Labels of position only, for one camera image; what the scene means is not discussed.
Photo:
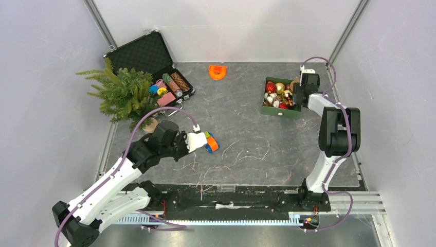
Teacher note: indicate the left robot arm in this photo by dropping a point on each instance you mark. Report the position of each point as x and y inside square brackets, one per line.
[84, 218]

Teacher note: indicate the small green christmas tree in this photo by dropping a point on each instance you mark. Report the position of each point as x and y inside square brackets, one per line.
[125, 94]

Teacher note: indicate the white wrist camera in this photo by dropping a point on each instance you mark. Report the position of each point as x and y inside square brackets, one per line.
[303, 70]
[195, 141]

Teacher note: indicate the blue orange toy car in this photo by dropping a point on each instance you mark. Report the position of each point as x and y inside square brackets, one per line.
[212, 144]

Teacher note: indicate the gold bauble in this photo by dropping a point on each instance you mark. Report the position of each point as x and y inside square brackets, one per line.
[280, 88]

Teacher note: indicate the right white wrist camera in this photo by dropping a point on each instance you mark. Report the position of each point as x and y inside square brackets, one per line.
[303, 70]

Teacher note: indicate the yellow big blind button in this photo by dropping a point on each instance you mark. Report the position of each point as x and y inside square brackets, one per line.
[162, 91]

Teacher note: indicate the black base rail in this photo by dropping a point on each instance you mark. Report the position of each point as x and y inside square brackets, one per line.
[204, 203]

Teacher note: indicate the orange plastic piece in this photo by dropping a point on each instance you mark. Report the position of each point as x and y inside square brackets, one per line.
[217, 72]

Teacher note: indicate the red glitter bauble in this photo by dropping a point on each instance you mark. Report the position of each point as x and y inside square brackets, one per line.
[270, 87]

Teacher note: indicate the clear battery box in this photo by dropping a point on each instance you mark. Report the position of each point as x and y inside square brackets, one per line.
[226, 188]

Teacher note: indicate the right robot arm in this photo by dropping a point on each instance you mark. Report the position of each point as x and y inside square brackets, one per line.
[339, 136]

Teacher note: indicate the blue dealer button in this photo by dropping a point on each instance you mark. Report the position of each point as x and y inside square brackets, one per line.
[153, 89]

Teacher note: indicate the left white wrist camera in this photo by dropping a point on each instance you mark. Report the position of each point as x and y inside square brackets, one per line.
[195, 141]

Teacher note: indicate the black poker chip case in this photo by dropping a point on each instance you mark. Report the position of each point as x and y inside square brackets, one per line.
[149, 53]

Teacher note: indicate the green ornament box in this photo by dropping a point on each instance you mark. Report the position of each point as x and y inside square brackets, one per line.
[281, 105]

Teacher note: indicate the pink card deck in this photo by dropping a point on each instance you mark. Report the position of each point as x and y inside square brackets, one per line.
[166, 99]

